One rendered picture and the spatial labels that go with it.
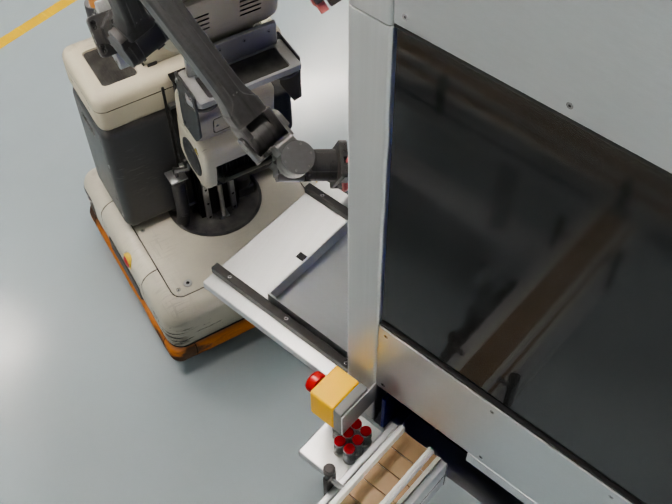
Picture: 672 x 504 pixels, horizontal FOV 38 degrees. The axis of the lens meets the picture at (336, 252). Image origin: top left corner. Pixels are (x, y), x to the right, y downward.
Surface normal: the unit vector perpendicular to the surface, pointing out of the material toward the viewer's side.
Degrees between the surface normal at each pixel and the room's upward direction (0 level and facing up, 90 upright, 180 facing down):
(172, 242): 0
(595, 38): 90
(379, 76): 90
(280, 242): 0
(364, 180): 90
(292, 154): 35
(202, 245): 0
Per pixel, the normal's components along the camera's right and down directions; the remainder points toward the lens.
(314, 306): -0.01, -0.60
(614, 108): -0.65, 0.61
